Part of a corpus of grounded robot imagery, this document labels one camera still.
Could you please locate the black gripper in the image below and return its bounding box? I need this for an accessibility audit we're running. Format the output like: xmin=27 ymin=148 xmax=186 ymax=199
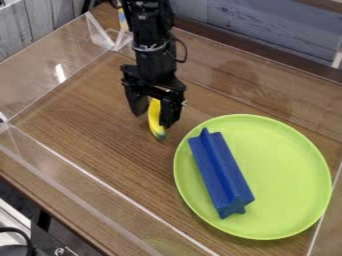
xmin=120 ymin=44 xmax=187 ymax=128

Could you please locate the yellow toy banana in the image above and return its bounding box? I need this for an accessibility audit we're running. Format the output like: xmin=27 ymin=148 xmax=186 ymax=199
xmin=148 ymin=98 xmax=167 ymax=140

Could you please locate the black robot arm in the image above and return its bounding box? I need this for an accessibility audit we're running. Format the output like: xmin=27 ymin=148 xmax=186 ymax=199
xmin=120 ymin=0 xmax=187 ymax=128

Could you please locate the green round plate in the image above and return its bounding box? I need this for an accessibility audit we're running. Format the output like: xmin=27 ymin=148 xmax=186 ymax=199
xmin=174 ymin=114 xmax=331 ymax=240

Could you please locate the blue plastic block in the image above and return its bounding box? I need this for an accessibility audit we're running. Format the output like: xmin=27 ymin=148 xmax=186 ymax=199
xmin=187 ymin=128 xmax=255 ymax=219

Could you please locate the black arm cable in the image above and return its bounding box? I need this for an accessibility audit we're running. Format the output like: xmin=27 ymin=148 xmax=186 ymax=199
xmin=168 ymin=34 xmax=188 ymax=64

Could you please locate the clear acrylic corner bracket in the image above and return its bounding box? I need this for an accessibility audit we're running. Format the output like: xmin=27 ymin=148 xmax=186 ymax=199
xmin=85 ymin=11 xmax=134 ymax=52

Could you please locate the clear acrylic front wall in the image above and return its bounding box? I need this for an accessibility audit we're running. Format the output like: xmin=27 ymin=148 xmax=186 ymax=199
xmin=0 ymin=120 xmax=219 ymax=256

